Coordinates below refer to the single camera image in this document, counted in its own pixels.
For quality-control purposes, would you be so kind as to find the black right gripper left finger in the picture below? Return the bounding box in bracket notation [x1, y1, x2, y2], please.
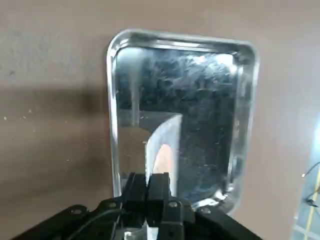
[11, 171, 149, 240]

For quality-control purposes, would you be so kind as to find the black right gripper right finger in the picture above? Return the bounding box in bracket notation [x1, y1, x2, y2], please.
[146, 172, 262, 240]

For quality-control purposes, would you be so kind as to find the steel tray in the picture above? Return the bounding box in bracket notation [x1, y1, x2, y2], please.
[106, 28, 260, 216]

